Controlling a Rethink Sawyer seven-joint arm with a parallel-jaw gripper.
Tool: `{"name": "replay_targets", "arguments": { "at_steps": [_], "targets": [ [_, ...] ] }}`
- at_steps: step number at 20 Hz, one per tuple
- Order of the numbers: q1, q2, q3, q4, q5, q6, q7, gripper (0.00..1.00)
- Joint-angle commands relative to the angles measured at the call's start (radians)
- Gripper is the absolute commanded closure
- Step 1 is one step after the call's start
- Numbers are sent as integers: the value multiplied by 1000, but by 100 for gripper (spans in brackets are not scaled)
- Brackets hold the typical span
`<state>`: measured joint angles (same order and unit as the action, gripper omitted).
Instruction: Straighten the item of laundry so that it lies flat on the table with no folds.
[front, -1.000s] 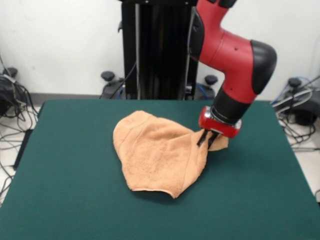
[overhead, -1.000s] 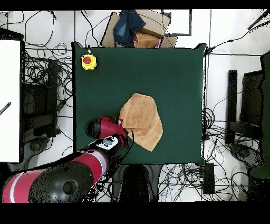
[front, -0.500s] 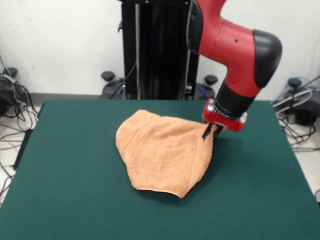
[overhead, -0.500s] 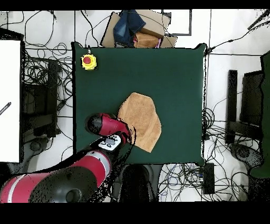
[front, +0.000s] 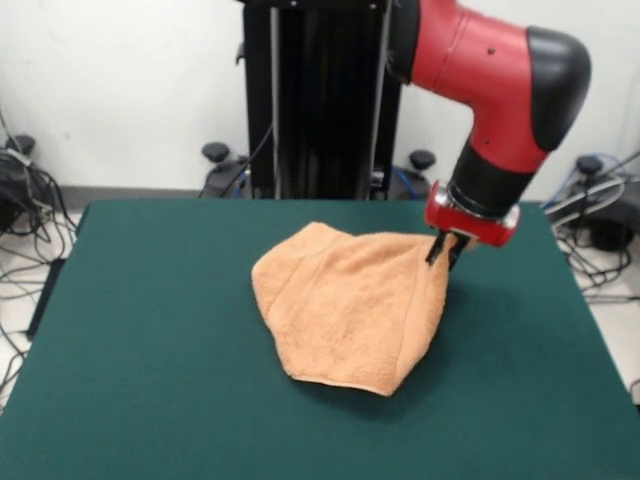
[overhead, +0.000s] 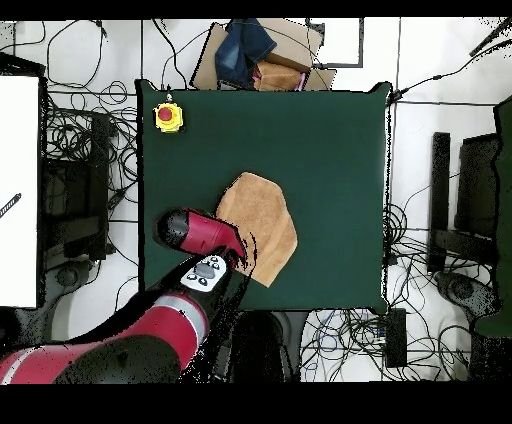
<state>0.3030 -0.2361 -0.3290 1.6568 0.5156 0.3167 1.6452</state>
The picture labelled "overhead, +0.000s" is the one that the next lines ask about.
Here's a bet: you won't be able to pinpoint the peach terry towel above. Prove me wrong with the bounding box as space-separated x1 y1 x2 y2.
215 171 299 288

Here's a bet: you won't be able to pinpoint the black flat panel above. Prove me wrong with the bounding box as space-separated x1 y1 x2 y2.
454 133 501 241

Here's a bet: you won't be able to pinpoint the dark green table cloth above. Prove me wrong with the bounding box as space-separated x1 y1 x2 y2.
134 78 394 315

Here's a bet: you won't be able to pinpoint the yellow emergency stop button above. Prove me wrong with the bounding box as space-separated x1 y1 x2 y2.
153 101 186 135

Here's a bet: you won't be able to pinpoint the crumpled orange cloth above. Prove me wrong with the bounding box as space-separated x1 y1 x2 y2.
252 60 306 92

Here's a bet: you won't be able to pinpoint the blue jeans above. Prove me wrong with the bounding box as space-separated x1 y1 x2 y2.
214 18 278 90

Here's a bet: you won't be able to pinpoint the brown cardboard box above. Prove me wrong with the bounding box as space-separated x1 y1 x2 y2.
190 17 338 92

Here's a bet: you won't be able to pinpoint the black upright bar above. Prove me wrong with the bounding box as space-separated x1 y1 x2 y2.
426 131 452 274

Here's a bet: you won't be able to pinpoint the white panel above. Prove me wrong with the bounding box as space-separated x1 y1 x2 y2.
0 75 40 309

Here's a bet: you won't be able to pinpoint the black striped bar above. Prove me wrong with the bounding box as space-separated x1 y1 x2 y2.
0 192 22 219

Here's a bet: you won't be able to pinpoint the green cloth sheet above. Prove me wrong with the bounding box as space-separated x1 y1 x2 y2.
473 95 512 338

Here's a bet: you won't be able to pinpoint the black tripod bar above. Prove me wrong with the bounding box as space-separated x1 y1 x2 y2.
469 17 512 57

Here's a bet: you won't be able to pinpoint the black cable tangle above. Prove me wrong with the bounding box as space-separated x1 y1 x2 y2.
299 203 493 381
41 79 140 209

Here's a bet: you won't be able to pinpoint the curved black cable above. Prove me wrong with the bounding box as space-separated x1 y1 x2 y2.
151 18 189 91

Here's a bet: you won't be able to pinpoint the black cable with plug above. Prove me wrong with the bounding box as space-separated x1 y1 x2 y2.
389 39 512 103

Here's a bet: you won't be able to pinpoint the black pedestal leg with knob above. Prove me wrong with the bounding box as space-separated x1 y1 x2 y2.
435 270 501 321
39 258 95 313

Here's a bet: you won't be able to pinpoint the looped black cable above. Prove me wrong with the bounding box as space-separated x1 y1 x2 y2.
46 19 108 88

